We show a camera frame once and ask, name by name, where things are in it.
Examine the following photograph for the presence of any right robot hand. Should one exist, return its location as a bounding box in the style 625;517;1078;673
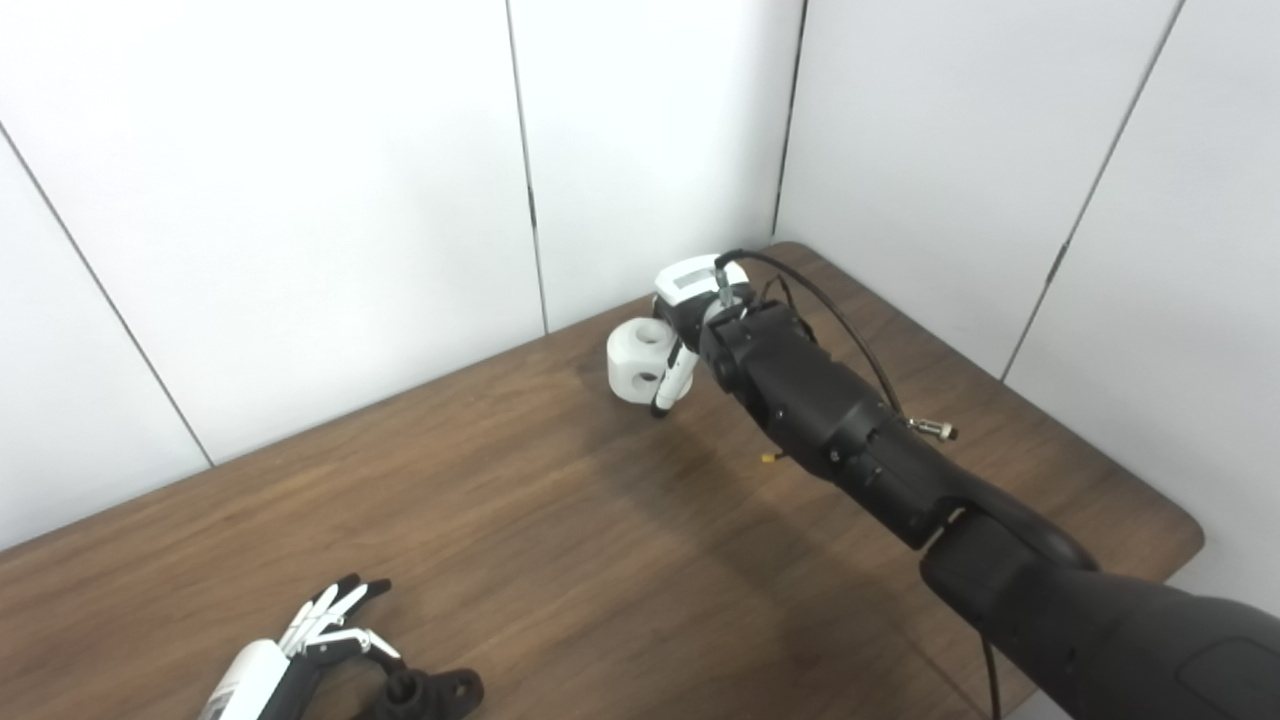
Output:
650;255;759;419

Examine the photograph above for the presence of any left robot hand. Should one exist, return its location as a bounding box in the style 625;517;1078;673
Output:
198;574;404;720

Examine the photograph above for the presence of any round white plastic piece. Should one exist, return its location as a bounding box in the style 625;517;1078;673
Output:
606;318;691;404

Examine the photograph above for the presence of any black plastic holder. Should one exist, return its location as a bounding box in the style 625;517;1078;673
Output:
375;667;485;720

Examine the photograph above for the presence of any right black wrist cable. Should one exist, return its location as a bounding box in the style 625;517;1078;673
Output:
714;249;1002;720

